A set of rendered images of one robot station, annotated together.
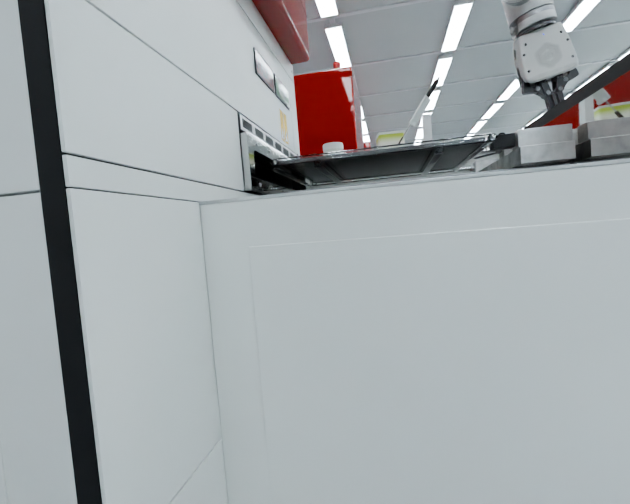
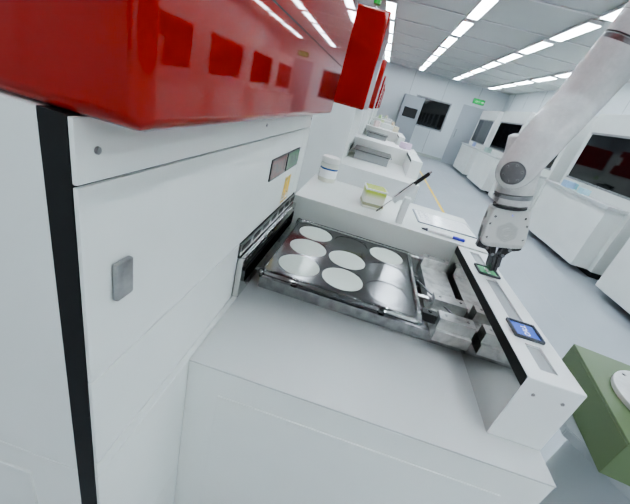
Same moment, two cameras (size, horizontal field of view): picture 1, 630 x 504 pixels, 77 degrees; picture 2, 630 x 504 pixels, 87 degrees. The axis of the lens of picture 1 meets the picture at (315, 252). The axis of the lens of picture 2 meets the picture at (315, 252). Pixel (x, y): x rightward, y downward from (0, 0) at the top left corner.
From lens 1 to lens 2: 0.50 m
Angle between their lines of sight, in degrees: 23
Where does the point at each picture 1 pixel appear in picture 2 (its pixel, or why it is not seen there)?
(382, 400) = (275, 485)
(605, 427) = not seen: outside the picture
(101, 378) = not seen: outside the picture
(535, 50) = (499, 224)
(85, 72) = (114, 402)
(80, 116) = (108, 432)
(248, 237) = (218, 390)
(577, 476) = not seen: outside the picture
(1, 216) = (50, 467)
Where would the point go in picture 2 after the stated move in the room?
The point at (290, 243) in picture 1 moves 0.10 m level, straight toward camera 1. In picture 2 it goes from (245, 404) to (236, 462)
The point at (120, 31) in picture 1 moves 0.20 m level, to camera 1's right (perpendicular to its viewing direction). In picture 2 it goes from (145, 336) to (309, 367)
